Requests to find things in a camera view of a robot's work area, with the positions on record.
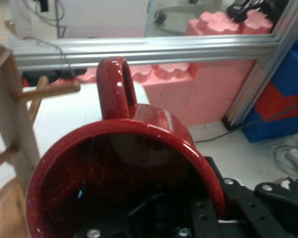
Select blue foam block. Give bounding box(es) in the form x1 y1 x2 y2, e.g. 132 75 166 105
241 109 298 144
271 34 298 98

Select thin dark floor cable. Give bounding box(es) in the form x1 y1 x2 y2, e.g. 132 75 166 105
195 101 298 144

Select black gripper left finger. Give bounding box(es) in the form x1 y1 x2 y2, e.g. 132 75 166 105
74 192 224 238

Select white power strip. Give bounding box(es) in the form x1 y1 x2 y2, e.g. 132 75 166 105
287 148 298 167

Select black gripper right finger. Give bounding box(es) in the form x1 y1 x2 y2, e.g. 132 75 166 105
205 156 298 238

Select black plug with cable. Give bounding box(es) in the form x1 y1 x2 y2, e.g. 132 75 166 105
279 176 298 191

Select grey hanging cables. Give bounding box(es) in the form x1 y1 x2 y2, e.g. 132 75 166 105
21 0 67 38

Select wooden mug tree stand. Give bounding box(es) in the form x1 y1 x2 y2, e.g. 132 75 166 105
0 42 81 238

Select white cable bundle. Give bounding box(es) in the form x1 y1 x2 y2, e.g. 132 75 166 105
270 128 298 179

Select black connector block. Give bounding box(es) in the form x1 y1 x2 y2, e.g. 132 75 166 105
225 0 267 22

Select large pink foam block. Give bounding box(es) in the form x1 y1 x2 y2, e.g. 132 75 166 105
75 59 258 127

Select thin black cable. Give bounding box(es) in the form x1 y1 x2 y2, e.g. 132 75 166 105
22 36 77 78

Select red ceramic mug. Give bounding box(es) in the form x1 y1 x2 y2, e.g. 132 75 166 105
26 56 226 238

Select horizontal aluminium frame rail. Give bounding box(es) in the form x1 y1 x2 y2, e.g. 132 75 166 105
13 33 281 72

